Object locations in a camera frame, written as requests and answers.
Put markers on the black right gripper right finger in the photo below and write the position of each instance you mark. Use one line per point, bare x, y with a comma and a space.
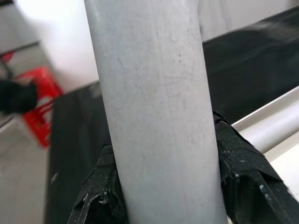
252, 191

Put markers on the white plastic table leg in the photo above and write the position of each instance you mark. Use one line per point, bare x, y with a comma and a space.
275, 126
151, 93

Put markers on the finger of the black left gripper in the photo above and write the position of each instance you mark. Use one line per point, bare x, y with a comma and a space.
16, 96

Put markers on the black tablecloth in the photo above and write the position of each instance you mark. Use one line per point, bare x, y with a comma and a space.
77, 116

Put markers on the red plastic crate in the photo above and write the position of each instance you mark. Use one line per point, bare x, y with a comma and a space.
39, 105

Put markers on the white plastic table top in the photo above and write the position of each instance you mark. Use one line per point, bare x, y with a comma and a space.
287, 168

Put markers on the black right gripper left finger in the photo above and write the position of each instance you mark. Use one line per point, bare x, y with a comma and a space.
100, 193

